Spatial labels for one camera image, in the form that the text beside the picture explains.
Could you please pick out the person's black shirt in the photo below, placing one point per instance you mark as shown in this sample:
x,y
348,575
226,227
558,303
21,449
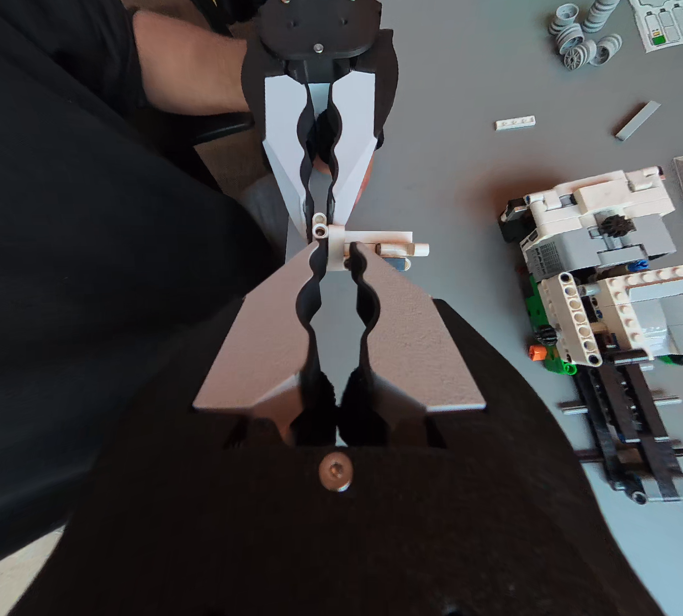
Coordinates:
x,y
80,253

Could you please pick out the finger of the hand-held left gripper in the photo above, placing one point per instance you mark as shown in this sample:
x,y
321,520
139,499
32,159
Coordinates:
x,y
360,120
280,125

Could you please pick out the person's left forearm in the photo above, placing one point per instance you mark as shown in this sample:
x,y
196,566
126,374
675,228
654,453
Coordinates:
x,y
187,61

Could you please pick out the small white lego subassembly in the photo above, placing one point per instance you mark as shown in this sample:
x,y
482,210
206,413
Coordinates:
x,y
337,245

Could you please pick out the pile of grey lego wheels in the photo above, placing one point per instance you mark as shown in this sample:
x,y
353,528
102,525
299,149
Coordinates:
x,y
581,34

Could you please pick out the partly built lego truck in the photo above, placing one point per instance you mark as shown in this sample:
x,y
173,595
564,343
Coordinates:
x,y
587,253

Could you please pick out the grey lego tile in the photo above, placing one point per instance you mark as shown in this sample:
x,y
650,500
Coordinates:
x,y
637,121

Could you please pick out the person's grey pants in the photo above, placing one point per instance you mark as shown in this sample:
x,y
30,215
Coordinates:
x,y
264,216

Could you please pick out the white lego plate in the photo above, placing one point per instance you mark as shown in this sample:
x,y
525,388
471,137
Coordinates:
x,y
515,123

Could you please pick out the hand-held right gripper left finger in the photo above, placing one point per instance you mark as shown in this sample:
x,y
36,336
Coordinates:
x,y
256,354

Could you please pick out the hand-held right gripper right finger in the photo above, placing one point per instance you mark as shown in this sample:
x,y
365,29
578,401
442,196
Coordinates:
x,y
421,354

